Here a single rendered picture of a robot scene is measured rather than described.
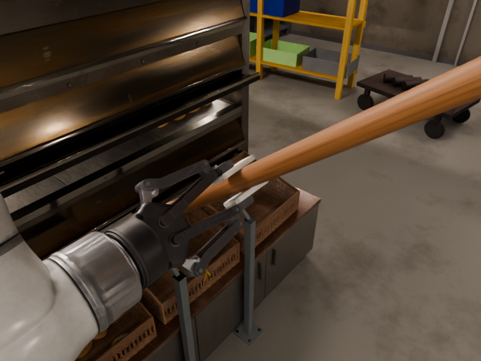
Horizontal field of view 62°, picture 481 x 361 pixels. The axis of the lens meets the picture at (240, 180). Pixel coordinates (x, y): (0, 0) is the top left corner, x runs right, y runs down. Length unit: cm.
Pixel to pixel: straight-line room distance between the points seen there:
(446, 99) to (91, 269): 34
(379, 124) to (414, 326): 263
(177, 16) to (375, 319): 220
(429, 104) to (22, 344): 38
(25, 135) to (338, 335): 211
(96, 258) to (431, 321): 277
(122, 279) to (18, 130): 139
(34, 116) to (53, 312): 144
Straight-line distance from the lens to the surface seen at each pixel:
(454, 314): 314
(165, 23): 203
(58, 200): 195
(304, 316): 282
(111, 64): 187
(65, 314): 39
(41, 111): 179
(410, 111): 38
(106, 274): 40
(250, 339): 269
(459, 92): 36
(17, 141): 175
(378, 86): 535
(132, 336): 193
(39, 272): 39
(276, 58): 603
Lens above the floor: 227
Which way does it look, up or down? 36 degrees down
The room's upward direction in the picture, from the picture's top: straight up
